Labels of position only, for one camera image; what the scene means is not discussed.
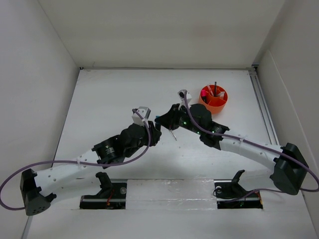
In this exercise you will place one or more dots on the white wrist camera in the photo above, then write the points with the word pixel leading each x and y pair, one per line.
pixel 141 115
pixel 184 96

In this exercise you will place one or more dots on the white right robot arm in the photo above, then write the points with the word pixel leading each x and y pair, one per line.
pixel 287 163

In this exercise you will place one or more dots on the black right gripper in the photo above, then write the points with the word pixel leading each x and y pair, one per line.
pixel 167 120

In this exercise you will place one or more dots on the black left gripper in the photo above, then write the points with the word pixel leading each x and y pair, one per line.
pixel 154 134

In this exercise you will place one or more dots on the orange round desk organizer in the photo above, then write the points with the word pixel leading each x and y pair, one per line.
pixel 214 104

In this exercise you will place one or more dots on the pink cap black highlighter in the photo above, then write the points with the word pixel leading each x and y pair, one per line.
pixel 204 96

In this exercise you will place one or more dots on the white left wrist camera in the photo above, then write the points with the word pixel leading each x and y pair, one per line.
pixel 141 115

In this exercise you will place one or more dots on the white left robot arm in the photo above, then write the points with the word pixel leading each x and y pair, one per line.
pixel 40 189

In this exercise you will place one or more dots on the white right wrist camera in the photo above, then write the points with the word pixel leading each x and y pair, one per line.
pixel 184 96

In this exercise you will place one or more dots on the aluminium rail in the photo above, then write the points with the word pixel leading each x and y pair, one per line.
pixel 263 105

